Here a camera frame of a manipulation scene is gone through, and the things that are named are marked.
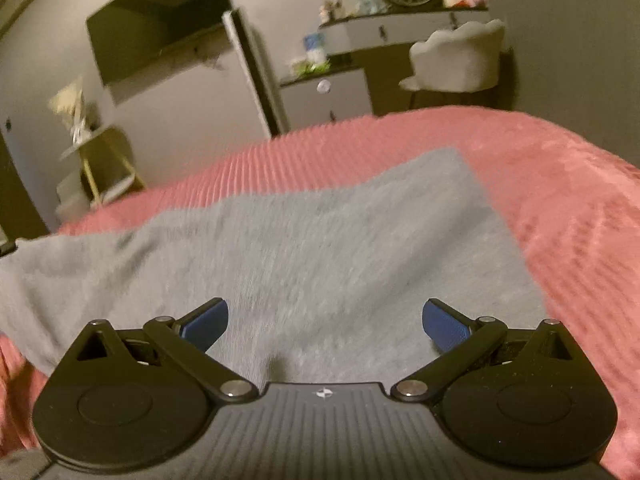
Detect white round storage boxes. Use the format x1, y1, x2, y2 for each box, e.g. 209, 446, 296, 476
55, 169, 92, 224

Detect white door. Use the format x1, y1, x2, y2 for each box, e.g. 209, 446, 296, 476
222, 8, 288, 138

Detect white low cabinet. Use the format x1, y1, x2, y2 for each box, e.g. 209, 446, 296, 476
279, 66, 373, 131

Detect white fluffy chair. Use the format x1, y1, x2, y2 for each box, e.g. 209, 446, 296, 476
399, 20, 506, 93

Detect yellow tiered side table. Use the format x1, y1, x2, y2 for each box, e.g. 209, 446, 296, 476
58, 125, 146, 209

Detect wall mounted television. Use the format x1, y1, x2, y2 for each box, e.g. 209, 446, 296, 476
86, 0, 231, 86

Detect paper flower bouquet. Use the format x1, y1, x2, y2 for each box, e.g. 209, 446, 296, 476
48, 76, 101, 145

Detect pink ribbed bedspread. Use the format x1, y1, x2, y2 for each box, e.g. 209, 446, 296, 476
1, 106, 639, 479

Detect white vanity desk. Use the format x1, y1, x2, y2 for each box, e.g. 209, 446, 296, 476
318, 5, 492, 116

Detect grey sweatpants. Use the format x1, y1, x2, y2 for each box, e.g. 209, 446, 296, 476
1, 148, 546, 385

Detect blue white container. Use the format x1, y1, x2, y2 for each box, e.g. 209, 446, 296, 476
303, 32, 328, 65

